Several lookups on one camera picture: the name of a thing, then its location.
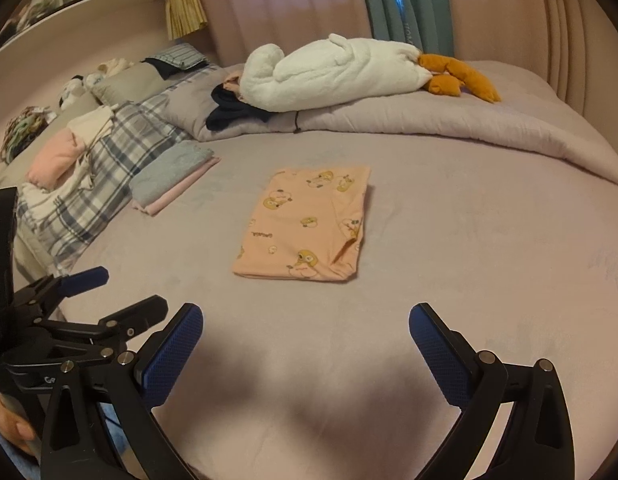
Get straw fringe decoration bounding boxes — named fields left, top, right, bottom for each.
left=163, top=0, right=210, bottom=41

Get grey pink quilt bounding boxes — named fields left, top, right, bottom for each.
left=161, top=59, right=618, bottom=183

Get dark navy cloth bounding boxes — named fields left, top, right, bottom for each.
left=205, top=82, right=274, bottom=132

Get folded pink cloth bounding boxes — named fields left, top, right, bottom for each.
left=132, top=156, right=222, bottom=218

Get person's left hand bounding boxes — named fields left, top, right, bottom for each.
left=0, top=396, right=36, bottom=457

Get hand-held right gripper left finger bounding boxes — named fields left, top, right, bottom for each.
left=36, top=302, right=204, bottom=480

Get small plush toys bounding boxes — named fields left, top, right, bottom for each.
left=58, top=57, right=134, bottom=111

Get person's fuzzy blue clothing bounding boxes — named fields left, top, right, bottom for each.
left=100, top=401, right=131, bottom=461

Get white goose plush toy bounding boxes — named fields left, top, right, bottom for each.
left=238, top=33, right=502, bottom=113

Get plaid pillow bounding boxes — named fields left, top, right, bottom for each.
left=15, top=94, right=192, bottom=273

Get pink curtain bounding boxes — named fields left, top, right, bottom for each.
left=188, top=0, right=372, bottom=67

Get floral patterned cloth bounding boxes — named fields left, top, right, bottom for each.
left=0, top=105, right=58, bottom=164

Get white crumpled garment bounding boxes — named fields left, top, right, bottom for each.
left=64, top=106, right=120, bottom=203

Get peach printed small garment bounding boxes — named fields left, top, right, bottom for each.
left=232, top=165, right=372, bottom=284

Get teal curtain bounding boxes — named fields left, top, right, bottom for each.
left=355, top=0, right=458, bottom=59

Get pink crumpled garment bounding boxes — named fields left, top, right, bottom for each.
left=26, top=127, right=88, bottom=192

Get curved wall shelf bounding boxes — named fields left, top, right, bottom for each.
left=0, top=0, right=180, bottom=58

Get black folded cloth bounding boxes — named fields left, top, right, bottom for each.
left=140, top=57, right=184, bottom=81

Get striped folded cloth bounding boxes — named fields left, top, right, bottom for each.
left=151, top=43, right=210, bottom=70

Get padded pink headboard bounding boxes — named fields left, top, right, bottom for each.
left=439, top=0, right=618, bottom=126

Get grey pillow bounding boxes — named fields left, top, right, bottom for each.
left=90, top=61, right=170, bottom=107

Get folded grey towel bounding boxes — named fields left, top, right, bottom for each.
left=129, top=141, right=216, bottom=207

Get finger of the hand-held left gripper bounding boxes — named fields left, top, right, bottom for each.
left=11, top=266, right=110, bottom=322
left=39, top=295, right=169, bottom=354

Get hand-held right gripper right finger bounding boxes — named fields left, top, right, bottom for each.
left=409, top=302, right=576, bottom=480

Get pink bed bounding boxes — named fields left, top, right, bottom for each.
left=14, top=57, right=618, bottom=480

